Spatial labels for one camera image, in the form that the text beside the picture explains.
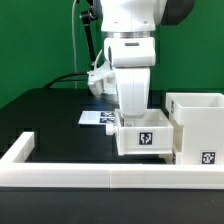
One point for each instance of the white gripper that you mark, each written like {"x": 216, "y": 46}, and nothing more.
{"x": 131, "y": 59}

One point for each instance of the white drawer box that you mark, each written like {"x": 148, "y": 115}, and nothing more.
{"x": 169, "y": 155}
{"x": 148, "y": 135}

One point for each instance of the white drawer cabinet frame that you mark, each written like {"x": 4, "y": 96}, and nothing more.
{"x": 198, "y": 121}

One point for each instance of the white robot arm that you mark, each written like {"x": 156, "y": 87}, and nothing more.
{"x": 139, "y": 18}

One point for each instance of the fiducial marker sheet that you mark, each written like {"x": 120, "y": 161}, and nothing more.
{"x": 97, "y": 117}

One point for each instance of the white U-shaped table fence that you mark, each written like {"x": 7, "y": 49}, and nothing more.
{"x": 15, "y": 171}

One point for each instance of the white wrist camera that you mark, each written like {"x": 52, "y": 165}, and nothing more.
{"x": 102, "y": 80}

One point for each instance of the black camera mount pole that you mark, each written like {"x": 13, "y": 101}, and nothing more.
{"x": 87, "y": 17}

